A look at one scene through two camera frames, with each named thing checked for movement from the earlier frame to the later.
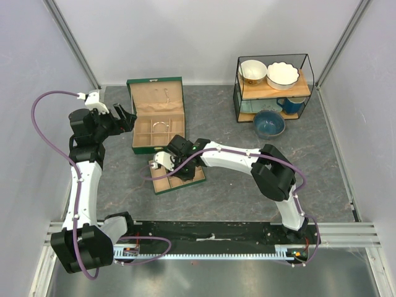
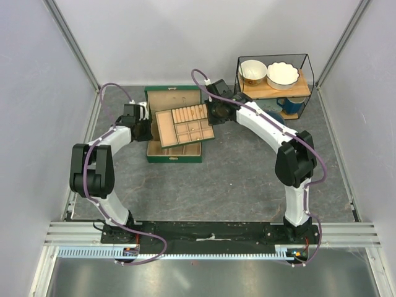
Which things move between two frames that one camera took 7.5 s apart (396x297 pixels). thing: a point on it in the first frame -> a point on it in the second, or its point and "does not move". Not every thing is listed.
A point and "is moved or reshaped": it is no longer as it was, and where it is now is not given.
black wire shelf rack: (283, 83) does not move
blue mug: (291, 105) does not move
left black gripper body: (107, 126) -> (145, 134)
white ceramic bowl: (252, 72) does not move
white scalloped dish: (281, 76) does not move
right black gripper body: (187, 172) -> (214, 114)
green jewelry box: (158, 104) is moved or reshaped
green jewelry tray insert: (172, 183) -> (184, 125)
